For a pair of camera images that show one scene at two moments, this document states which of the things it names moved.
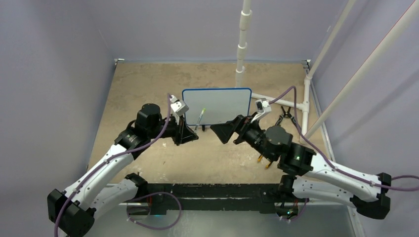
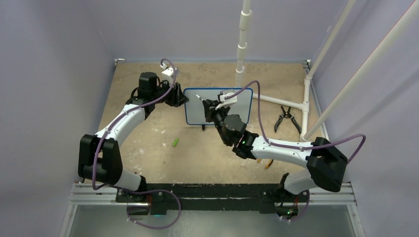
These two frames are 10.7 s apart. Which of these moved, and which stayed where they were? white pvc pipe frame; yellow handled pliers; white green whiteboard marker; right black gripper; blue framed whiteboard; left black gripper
Moved: left black gripper; right black gripper; white green whiteboard marker
Stayed: blue framed whiteboard; white pvc pipe frame; yellow handled pliers
